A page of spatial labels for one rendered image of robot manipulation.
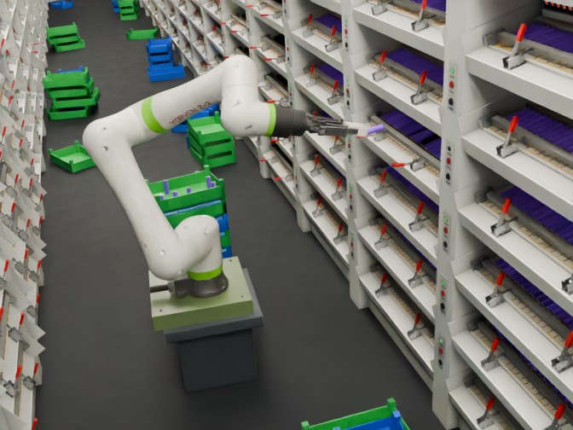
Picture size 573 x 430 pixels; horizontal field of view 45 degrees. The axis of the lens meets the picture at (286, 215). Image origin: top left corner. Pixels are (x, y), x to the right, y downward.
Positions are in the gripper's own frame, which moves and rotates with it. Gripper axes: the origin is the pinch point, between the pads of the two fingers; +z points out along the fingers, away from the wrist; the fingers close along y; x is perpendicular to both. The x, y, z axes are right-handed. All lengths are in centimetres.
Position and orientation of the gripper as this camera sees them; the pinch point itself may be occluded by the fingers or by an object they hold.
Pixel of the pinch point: (355, 129)
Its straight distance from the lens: 204.9
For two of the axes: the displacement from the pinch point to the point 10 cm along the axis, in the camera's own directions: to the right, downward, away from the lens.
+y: -2.9, -4.1, 8.6
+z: 9.4, 0.6, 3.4
